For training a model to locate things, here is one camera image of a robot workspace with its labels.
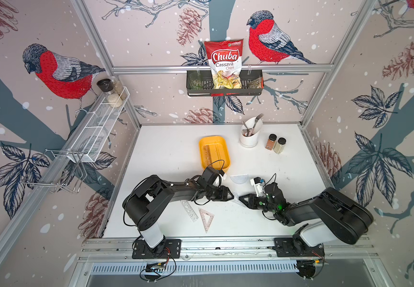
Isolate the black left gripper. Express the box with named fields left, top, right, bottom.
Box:
left=205, top=186, right=235, bottom=202

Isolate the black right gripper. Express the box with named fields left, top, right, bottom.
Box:
left=237, top=194, right=277, bottom=215

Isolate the pink straight stencil ruler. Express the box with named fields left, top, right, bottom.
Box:
left=203, top=145, right=212, bottom=168

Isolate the yellow plastic storage box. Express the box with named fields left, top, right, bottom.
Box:
left=199, top=136, right=231, bottom=173

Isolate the clear triangle ruler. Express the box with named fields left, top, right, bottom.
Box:
left=230, top=197, right=245, bottom=208

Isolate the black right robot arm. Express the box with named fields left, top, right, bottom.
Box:
left=239, top=182, right=374, bottom=247

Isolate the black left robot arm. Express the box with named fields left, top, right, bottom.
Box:
left=122, top=167, right=234, bottom=249

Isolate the clear protractor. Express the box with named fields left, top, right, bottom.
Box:
left=230, top=174, right=249, bottom=185

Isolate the pink triangle ruler lower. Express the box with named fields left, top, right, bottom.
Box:
left=199, top=208, right=214, bottom=233

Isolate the short clear grey ruler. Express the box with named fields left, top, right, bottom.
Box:
left=181, top=200, right=199, bottom=222

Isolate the brown spice jar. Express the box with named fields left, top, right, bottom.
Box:
left=266, top=133, right=277, bottom=150

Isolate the pale spice jar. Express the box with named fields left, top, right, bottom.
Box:
left=273, top=138, right=287, bottom=154

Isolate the white utensil holder cup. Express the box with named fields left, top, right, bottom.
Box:
left=239, top=117, right=263, bottom=148

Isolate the metal fork in cup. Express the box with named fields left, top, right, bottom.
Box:
left=247, top=113, right=264, bottom=136

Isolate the red cassava chips bag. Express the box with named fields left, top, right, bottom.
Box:
left=204, top=39, right=244, bottom=89

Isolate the black lid jar on shelf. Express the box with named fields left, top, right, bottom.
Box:
left=97, top=78, right=114, bottom=93

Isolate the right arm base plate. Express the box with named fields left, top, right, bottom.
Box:
left=270, top=224, right=325, bottom=258

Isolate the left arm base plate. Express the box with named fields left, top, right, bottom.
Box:
left=132, top=236, right=182, bottom=259

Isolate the black wire wall basket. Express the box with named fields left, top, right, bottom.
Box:
left=186, top=70, right=264, bottom=96

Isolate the white wire wall shelf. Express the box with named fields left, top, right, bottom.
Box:
left=47, top=87, right=130, bottom=163

